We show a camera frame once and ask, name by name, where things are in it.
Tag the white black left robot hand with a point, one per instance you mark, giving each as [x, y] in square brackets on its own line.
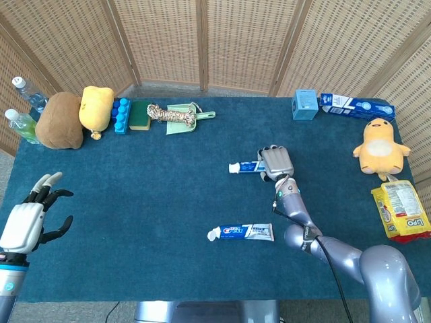
[22, 225]

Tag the grey black right robot hand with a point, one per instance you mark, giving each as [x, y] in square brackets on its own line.
[277, 161]

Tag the slim blue white toothpaste tube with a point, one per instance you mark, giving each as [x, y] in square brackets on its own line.
[247, 167]

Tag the large Crest logo toothpaste tube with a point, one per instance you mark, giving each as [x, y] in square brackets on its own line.
[246, 231]

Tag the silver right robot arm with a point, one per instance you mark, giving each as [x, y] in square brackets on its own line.
[380, 269]

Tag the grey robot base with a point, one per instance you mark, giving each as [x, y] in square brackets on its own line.
[202, 313]

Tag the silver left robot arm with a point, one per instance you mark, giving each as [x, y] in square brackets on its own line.
[10, 286]

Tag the blue toothpaste carton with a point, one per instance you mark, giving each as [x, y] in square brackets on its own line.
[357, 107]

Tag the light blue cardboard box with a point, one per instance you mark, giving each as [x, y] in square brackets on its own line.
[304, 106]

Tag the green liquid bottle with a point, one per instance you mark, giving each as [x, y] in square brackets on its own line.
[23, 127]

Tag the yellow duck plush toy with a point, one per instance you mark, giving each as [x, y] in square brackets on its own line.
[378, 148]

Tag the light green dustpan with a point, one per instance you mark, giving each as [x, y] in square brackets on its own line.
[180, 128]

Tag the brown plush toy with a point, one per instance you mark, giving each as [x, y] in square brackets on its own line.
[60, 122]

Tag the blue table cloth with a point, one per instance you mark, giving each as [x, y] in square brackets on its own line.
[151, 202]

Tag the clear water bottle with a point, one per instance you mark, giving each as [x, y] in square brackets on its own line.
[28, 93]

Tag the yellow snack bag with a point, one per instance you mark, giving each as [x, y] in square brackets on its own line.
[402, 208]

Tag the yellow pear plush toy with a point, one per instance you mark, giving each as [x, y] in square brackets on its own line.
[96, 107]

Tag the green yellow sponge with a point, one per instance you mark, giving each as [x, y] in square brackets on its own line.
[139, 114]

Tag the blue toy building block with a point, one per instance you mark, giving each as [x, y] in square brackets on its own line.
[122, 117]

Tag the wicker folding screen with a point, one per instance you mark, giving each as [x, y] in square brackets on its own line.
[168, 40]

